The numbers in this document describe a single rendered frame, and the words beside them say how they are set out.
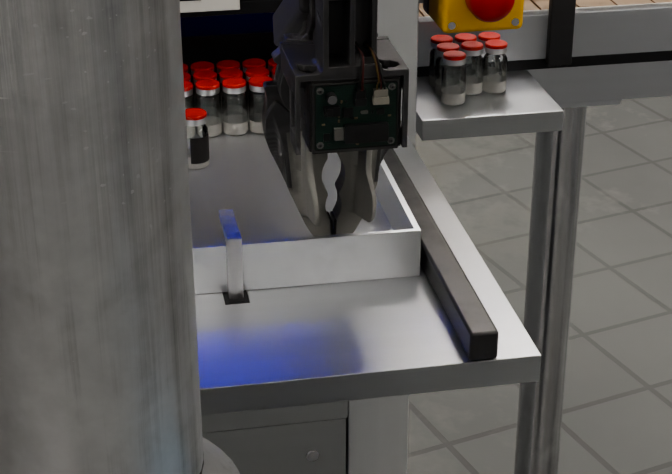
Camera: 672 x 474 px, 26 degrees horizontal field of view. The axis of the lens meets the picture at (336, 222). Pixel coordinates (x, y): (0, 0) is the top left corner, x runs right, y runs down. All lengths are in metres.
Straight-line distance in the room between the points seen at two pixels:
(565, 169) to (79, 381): 1.08
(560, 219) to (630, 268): 1.45
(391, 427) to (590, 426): 1.08
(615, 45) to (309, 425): 0.47
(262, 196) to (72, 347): 0.67
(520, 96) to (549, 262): 0.27
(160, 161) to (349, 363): 0.48
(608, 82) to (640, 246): 1.65
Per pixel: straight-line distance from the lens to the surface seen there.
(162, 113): 0.45
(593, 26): 1.42
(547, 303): 1.58
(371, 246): 1.00
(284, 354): 0.92
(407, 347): 0.93
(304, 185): 0.96
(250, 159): 1.19
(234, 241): 0.97
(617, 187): 3.33
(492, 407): 2.50
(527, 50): 1.40
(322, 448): 1.42
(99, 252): 0.45
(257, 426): 1.40
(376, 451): 1.44
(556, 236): 1.54
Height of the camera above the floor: 1.35
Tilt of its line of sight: 26 degrees down
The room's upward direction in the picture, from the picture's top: straight up
